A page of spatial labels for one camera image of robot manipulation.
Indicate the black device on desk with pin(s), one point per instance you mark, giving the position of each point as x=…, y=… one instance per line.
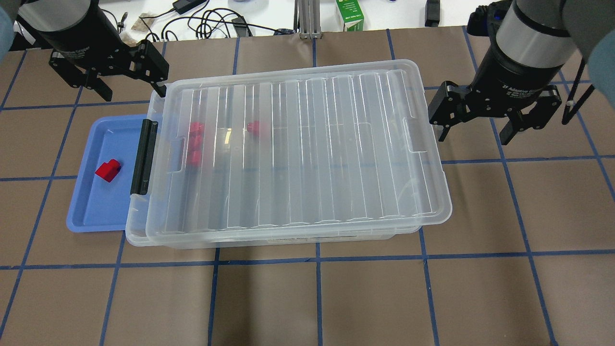
x=432, y=13

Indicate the red block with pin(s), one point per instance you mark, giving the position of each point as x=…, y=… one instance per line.
x=194, y=158
x=197, y=129
x=108, y=171
x=195, y=143

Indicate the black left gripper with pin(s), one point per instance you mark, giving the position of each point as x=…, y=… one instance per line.
x=82, y=49

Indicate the clear plastic box lid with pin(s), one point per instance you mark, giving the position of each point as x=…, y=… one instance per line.
x=298, y=154

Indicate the red block box centre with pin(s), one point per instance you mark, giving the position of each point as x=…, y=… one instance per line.
x=253, y=128

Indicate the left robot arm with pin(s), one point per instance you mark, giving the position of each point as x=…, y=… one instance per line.
x=46, y=16

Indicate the blue plastic tray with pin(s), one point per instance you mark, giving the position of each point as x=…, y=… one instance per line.
x=101, y=196

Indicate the green white carton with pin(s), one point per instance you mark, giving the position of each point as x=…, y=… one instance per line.
x=350, y=15

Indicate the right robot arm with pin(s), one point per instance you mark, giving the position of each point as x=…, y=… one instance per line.
x=530, y=41

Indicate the aluminium frame post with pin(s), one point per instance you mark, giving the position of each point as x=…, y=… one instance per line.
x=307, y=19

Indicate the black power adapter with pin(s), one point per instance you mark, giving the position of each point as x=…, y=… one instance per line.
x=183, y=6

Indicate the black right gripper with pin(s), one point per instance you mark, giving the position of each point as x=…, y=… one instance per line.
x=510, y=71

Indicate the black box latch handle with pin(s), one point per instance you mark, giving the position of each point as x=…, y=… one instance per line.
x=144, y=157

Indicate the clear plastic storage box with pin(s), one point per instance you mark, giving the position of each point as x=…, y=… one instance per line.
x=144, y=216

